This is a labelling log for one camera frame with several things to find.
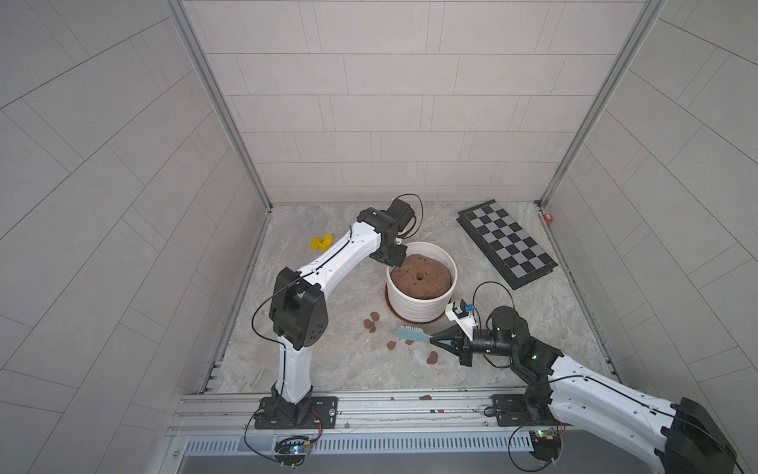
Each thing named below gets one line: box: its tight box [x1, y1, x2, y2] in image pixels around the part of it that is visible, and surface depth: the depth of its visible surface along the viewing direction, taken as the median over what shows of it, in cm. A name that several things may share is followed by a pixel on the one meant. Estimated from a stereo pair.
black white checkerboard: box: [455, 199, 559, 291], surface depth 102 cm
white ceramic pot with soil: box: [385, 240, 458, 323], surface depth 85 cm
